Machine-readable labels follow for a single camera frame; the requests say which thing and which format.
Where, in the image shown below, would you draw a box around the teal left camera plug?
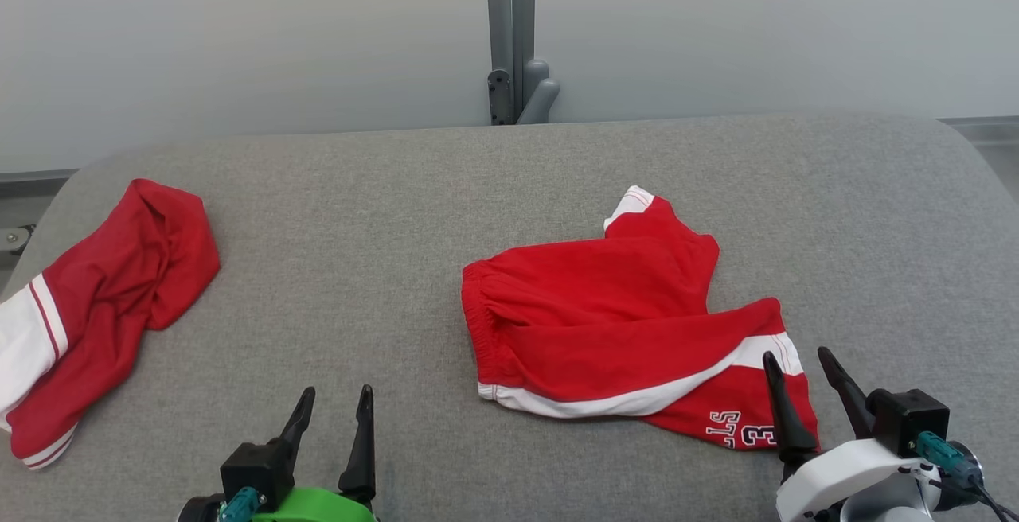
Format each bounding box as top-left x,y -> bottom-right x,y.
219,488 -> 267,522

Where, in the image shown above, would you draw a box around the teal camera plug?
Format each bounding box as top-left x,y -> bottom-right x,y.
916,431 -> 985,489
219,488 -> 267,522

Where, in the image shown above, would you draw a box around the red white jersey shirt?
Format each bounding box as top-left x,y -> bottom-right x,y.
0,178 -> 221,471

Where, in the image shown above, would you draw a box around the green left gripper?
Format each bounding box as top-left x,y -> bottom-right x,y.
255,384 -> 377,522

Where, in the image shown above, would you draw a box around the grey metal floor bracket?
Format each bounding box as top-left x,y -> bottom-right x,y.
0,224 -> 37,257

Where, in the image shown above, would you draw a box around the red white-striped shorts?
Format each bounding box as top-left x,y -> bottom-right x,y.
462,185 -> 821,451

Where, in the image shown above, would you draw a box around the dark grey hinge plate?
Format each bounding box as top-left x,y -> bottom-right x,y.
488,68 -> 515,126

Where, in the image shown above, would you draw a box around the grey rounded handle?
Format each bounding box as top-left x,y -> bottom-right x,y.
517,59 -> 560,125

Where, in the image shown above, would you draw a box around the grey wall baseboard rail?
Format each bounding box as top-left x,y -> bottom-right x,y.
0,169 -> 80,185
939,115 -> 1019,146

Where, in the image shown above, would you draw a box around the teal right camera plug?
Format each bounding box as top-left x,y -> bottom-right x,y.
916,431 -> 985,489

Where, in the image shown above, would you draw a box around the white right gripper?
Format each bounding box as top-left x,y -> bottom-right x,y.
763,347 -> 924,522

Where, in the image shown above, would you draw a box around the grey metal post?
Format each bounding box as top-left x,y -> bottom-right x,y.
486,0 -> 537,125

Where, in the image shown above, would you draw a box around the grey fabric sofa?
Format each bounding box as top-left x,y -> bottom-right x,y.
0,112 -> 1019,522

